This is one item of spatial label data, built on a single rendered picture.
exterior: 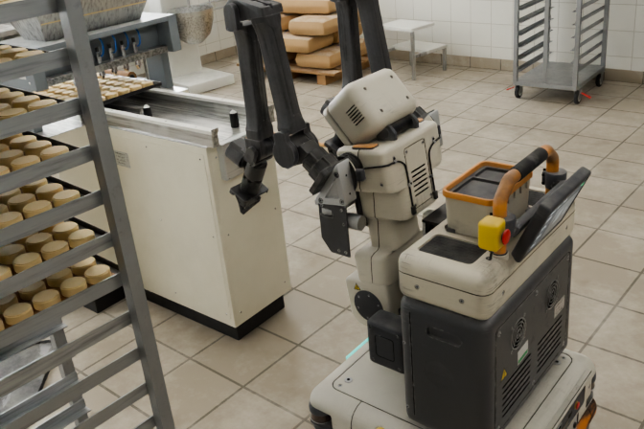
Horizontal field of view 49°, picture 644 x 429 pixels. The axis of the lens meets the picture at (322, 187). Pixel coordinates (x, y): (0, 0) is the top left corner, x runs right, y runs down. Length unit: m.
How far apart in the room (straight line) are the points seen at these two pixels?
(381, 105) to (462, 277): 0.51
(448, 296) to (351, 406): 0.56
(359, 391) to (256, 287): 0.86
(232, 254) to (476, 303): 1.27
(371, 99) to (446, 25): 4.85
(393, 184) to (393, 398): 0.64
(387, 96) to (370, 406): 0.87
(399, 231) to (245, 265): 0.93
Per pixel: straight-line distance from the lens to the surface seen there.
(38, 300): 1.46
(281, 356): 2.79
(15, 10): 1.28
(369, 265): 2.02
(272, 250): 2.86
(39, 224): 1.35
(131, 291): 1.46
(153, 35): 3.30
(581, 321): 2.96
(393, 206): 1.92
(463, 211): 1.76
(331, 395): 2.15
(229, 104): 2.80
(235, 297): 2.77
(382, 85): 1.91
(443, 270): 1.67
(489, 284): 1.64
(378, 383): 2.17
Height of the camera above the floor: 1.65
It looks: 23 degrees down
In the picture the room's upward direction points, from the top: 6 degrees counter-clockwise
